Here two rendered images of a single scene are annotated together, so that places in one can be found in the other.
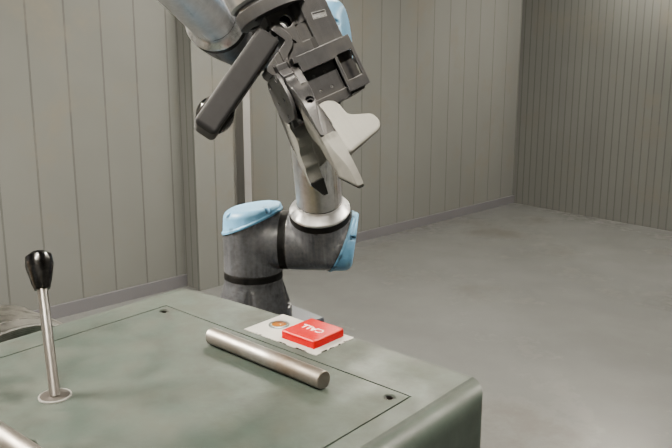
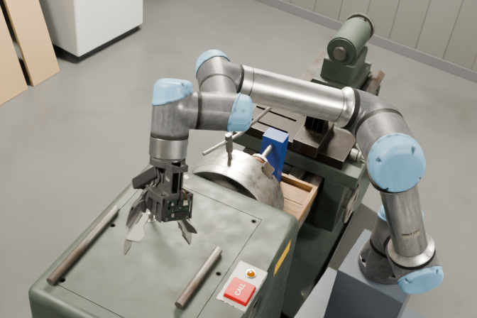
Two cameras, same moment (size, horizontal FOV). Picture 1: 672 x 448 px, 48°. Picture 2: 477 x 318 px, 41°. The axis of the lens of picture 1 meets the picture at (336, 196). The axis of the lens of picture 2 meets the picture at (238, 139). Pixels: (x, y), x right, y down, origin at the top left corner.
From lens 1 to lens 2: 136 cm
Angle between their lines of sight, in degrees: 68
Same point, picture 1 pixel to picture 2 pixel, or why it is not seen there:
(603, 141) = not seen: outside the picture
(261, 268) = (378, 245)
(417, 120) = not seen: outside the picture
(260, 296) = (372, 257)
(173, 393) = (161, 253)
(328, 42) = (156, 194)
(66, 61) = not seen: outside the picture
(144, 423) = (133, 253)
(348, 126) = (137, 231)
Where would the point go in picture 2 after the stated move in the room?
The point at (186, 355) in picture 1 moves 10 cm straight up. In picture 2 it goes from (201, 246) to (204, 219)
